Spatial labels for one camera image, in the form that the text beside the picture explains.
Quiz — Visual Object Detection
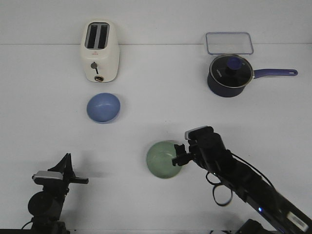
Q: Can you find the cream white toaster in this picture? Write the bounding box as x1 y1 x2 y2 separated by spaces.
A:
80 19 120 83

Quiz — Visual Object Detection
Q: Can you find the clear plastic food container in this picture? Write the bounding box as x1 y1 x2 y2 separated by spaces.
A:
206 32 254 55

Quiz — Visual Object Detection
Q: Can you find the glass pot lid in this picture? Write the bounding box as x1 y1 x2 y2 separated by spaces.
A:
210 54 253 88

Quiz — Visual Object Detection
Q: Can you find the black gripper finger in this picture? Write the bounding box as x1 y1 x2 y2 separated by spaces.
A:
55 153 69 171
174 144 187 156
172 153 193 166
66 153 74 173

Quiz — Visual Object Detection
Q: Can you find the blue plastic bowl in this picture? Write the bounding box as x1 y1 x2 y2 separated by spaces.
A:
86 93 121 124

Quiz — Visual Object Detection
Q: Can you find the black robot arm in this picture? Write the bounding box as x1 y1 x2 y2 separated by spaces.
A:
28 153 89 234
63 134 277 233

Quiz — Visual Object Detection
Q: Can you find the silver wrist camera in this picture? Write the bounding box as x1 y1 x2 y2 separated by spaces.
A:
184 126 214 140
32 171 63 185

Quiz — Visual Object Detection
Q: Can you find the dark blue saucepan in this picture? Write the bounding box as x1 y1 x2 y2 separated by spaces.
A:
207 54 298 98

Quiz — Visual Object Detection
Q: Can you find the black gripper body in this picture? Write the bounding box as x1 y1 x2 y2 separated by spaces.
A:
48 169 89 189
172 140 202 168

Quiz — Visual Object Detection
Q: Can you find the green plastic bowl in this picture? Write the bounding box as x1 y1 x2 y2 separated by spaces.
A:
146 141 182 179

